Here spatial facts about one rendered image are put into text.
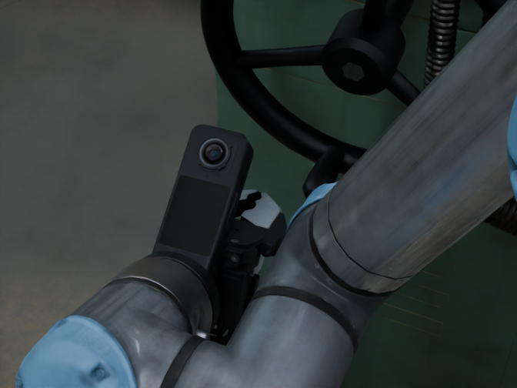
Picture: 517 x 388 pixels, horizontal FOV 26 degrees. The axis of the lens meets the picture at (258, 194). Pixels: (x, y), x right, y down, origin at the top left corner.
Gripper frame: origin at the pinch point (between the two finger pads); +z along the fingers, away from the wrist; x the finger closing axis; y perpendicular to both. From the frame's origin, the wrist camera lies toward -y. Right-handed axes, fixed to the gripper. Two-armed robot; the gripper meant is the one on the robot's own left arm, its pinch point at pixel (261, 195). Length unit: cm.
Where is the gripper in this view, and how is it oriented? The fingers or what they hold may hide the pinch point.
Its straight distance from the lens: 95.4
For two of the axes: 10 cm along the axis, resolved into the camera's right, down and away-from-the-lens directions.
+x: 9.3, 2.7, -2.4
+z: 3.1, -2.9, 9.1
